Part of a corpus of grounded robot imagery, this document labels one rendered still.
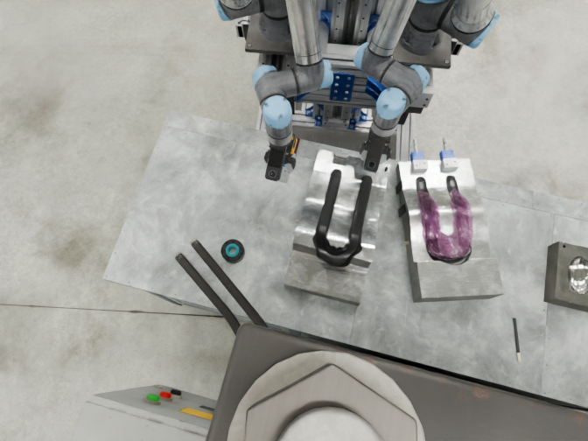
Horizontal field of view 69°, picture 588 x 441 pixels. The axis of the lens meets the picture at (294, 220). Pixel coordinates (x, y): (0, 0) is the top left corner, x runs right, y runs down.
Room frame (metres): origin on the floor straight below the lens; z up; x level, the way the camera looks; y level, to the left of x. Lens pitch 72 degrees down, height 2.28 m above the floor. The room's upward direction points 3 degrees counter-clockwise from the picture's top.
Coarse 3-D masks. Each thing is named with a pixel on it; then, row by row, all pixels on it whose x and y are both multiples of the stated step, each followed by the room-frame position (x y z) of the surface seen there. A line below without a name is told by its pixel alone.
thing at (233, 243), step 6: (228, 240) 0.42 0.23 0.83; (234, 240) 0.42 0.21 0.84; (222, 246) 0.40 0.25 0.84; (228, 246) 0.40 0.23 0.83; (234, 246) 0.40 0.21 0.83; (240, 246) 0.40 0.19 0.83; (222, 252) 0.38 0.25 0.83; (228, 252) 0.38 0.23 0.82; (240, 252) 0.37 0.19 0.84; (228, 258) 0.35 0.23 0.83; (234, 258) 0.35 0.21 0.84; (240, 258) 0.35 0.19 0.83
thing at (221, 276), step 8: (192, 240) 0.43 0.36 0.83; (200, 248) 0.39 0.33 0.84; (200, 256) 0.37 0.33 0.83; (208, 256) 0.36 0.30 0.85; (208, 264) 0.33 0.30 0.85; (216, 264) 0.33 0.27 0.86; (216, 272) 0.30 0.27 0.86; (224, 272) 0.30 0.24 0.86; (224, 280) 0.27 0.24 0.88; (232, 288) 0.24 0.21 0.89; (232, 296) 0.22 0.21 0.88; (240, 296) 0.21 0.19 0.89; (240, 304) 0.19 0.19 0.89; (248, 304) 0.18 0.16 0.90; (248, 312) 0.16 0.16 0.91; (256, 312) 0.16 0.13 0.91
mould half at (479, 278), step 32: (416, 192) 0.55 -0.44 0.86; (448, 192) 0.54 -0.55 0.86; (416, 224) 0.42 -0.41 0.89; (448, 224) 0.42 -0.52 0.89; (480, 224) 0.41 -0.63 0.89; (416, 256) 0.32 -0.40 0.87; (480, 256) 0.30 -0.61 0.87; (416, 288) 0.21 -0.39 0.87; (448, 288) 0.20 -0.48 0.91; (480, 288) 0.19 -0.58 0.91
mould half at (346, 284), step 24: (336, 168) 0.65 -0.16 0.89; (360, 168) 0.64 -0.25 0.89; (384, 168) 0.64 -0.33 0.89; (312, 192) 0.56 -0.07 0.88; (384, 192) 0.54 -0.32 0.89; (312, 216) 0.46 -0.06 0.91; (336, 216) 0.46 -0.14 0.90; (336, 240) 0.37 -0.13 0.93; (312, 264) 0.31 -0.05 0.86; (360, 264) 0.30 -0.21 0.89; (312, 288) 0.23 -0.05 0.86; (336, 288) 0.23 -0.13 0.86; (360, 288) 0.22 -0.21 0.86
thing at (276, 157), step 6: (270, 150) 0.61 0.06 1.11; (276, 150) 0.61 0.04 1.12; (282, 150) 0.61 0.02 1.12; (270, 156) 0.60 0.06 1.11; (276, 156) 0.60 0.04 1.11; (282, 156) 0.59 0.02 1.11; (270, 162) 0.58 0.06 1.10; (276, 162) 0.58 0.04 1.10; (282, 162) 0.58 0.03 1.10; (270, 168) 0.57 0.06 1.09; (276, 168) 0.56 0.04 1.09; (282, 168) 0.57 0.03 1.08; (270, 174) 0.55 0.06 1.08; (276, 174) 0.55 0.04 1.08; (276, 180) 0.53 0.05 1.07
